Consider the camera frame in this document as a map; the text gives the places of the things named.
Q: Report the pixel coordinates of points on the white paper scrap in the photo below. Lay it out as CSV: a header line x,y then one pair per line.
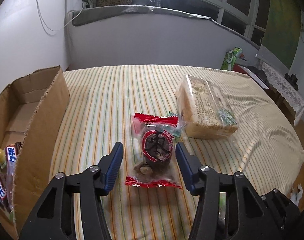
x,y
297,192

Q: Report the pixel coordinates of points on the grey window sill cloth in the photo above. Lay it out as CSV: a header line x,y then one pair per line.
x,y
104,13

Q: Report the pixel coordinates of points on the clear bag of sliced bread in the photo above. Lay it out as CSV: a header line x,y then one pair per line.
x,y
204,105

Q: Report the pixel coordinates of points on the brown cardboard box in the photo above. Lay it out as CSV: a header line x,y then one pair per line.
x,y
47,110

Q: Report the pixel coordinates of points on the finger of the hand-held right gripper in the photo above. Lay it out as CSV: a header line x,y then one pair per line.
x,y
279,210

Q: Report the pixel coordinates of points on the side table with lace cloth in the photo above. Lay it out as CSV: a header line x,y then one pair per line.
x,y
284,85

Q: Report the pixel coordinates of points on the green candy packet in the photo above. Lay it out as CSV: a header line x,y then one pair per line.
x,y
221,201

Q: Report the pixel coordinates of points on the red-ended packet with black label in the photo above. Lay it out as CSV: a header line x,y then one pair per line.
x,y
157,150

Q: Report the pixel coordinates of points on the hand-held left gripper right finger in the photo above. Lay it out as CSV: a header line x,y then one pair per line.
x,y
185,167

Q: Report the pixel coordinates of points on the green wall painting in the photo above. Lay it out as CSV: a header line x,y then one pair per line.
x,y
279,30

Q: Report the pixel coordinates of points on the dark figurine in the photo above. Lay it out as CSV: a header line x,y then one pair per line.
x,y
291,78

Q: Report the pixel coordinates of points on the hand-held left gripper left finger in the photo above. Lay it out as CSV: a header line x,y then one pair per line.
x,y
114,165

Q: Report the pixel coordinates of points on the green packet under snack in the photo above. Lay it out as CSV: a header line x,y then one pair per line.
x,y
178,130

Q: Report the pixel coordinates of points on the snack bars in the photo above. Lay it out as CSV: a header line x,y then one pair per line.
x,y
12,155

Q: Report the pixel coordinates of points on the green paper bag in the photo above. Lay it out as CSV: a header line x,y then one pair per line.
x,y
228,60

